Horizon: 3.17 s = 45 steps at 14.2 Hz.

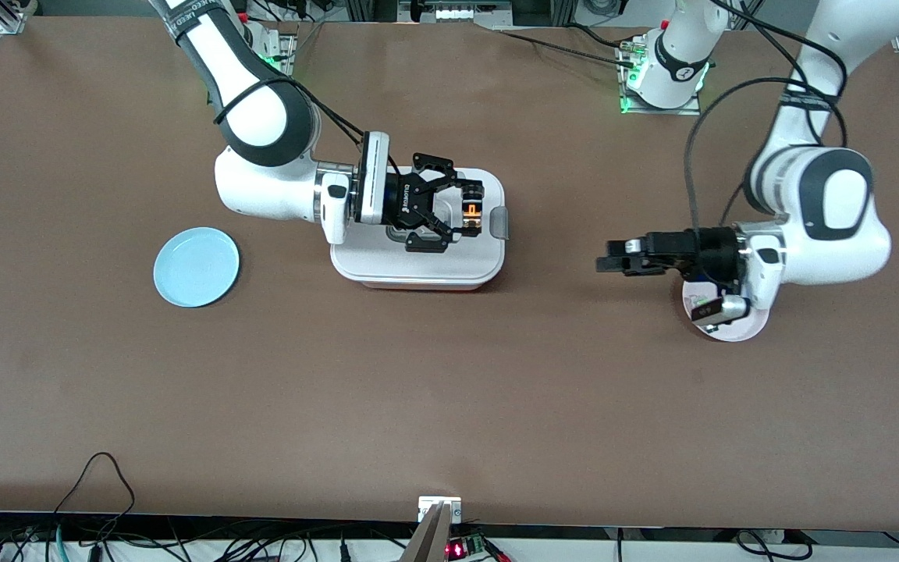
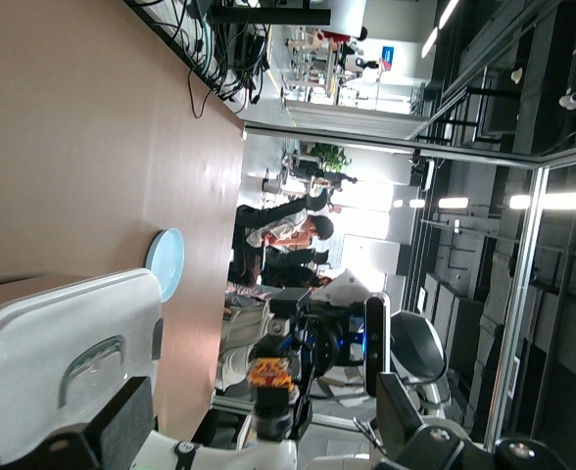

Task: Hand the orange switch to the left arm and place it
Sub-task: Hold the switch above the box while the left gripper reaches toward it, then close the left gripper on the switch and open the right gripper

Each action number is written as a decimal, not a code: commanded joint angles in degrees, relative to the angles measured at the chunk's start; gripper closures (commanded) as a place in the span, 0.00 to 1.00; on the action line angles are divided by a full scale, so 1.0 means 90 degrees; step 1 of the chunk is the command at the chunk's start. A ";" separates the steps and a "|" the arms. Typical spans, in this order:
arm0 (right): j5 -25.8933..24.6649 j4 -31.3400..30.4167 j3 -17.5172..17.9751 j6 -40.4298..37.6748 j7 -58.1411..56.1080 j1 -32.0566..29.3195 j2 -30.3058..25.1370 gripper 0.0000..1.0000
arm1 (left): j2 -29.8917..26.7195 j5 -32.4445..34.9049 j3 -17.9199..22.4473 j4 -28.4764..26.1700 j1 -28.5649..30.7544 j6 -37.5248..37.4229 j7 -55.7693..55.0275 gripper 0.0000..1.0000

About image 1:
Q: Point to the light blue round plate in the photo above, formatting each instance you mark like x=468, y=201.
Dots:
x=196, y=269

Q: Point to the pale pink round plate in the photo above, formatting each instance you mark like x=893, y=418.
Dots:
x=738, y=332

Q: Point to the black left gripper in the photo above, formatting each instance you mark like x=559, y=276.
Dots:
x=708, y=250

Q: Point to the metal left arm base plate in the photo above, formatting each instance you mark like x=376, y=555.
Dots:
x=664, y=112

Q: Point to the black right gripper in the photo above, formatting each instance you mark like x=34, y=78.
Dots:
x=411, y=198

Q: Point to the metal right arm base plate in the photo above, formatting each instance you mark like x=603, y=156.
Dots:
x=290, y=47

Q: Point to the aluminium camera support bar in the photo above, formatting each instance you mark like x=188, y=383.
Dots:
x=430, y=542

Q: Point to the small white mounting bracket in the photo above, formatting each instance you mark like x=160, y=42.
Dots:
x=428, y=507

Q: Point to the small black brown object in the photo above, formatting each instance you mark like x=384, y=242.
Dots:
x=474, y=211

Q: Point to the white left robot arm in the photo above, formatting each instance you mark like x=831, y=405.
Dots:
x=832, y=203

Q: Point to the white lit device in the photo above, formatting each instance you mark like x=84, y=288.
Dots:
x=457, y=13

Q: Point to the circuit board with red LED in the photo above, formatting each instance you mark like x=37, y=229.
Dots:
x=457, y=550

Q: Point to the aluminium frame profile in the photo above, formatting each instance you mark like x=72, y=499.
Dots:
x=543, y=9

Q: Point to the white lidded lunch box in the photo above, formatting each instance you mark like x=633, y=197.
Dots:
x=418, y=269

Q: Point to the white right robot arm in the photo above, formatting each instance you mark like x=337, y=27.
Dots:
x=262, y=125

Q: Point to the aluminium corner profile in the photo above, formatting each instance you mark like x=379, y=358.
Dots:
x=12, y=23

